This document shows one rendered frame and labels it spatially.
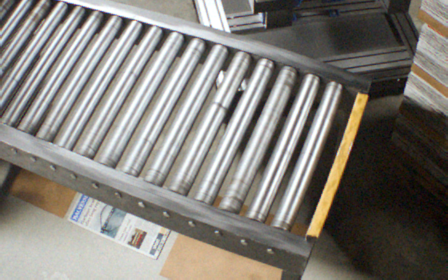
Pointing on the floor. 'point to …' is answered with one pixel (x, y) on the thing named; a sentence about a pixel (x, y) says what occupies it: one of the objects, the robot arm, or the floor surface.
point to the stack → (411, 140)
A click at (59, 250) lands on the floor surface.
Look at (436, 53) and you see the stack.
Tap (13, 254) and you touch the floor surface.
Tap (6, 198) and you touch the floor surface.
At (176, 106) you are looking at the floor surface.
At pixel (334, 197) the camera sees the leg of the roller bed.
